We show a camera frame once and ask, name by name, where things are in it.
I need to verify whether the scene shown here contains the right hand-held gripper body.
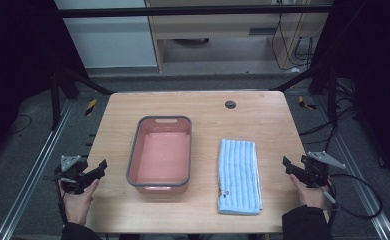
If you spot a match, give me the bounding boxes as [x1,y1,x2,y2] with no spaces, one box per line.
[299,150,347,190]

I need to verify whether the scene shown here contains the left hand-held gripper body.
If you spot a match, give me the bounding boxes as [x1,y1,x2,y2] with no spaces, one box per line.
[53,154,91,196]

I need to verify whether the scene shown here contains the person's right hand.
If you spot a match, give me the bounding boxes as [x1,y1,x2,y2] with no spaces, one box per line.
[289,173,332,211]

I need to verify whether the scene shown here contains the person's left hand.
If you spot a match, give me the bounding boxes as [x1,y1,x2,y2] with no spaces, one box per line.
[58,178,101,226]

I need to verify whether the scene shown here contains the blue striped towel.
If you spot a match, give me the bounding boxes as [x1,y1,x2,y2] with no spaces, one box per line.
[216,138,264,216]

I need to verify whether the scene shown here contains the yellow black tape marker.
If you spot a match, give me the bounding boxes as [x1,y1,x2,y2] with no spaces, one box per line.
[84,98,98,117]
[297,95,318,111]

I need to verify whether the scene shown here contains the pink basin with grey rim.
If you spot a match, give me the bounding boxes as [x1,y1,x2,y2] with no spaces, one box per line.
[126,115,193,195]

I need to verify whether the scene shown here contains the black metal stand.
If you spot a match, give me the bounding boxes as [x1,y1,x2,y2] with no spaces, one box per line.
[48,63,115,132]
[270,63,340,126]

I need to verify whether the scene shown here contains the black curtain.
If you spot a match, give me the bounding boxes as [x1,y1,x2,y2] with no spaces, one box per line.
[311,0,390,186]
[0,0,91,168]

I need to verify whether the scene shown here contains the white cabinet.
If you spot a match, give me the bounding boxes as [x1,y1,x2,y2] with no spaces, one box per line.
[53,0,159,70]

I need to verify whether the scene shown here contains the light wooden desk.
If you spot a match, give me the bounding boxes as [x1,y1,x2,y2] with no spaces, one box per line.
[144,0,335,73]

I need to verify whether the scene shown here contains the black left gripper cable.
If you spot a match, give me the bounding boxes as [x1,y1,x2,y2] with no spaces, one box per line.
[54,178,68,225]

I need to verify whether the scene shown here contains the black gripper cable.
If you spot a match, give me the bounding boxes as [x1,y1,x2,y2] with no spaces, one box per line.
[54,178,68,225]
[322,173,384,228]

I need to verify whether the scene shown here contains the aluminium floor rail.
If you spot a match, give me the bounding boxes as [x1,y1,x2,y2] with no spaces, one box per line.
[0,99,75,240]
[314,94,390,240]

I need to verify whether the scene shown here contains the black floor cables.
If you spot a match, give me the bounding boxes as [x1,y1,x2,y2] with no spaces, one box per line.
[297,96,362,146]

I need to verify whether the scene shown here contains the thin black floor cable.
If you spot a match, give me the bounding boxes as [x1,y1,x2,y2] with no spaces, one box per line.
[6,113,33,136]

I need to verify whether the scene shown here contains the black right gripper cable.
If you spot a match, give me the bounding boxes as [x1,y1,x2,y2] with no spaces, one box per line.
[322,173,384,228]

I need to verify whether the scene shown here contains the black hanging cables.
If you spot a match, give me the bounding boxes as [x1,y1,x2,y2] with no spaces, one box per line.
[270,12,318,73]

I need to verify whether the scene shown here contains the black horizontal frame bar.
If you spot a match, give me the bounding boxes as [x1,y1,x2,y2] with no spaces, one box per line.
[53,4,335,19]

